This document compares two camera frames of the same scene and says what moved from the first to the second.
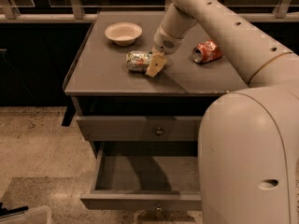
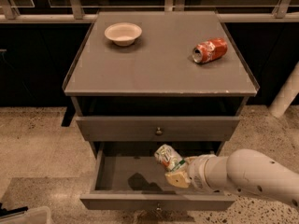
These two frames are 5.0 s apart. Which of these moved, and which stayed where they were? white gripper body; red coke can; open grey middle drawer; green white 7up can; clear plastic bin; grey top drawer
Moved: white gripper body; green white 7up can
Stayed: red coke can; open grey middle drawer; grey top drawer; clear plastic bin
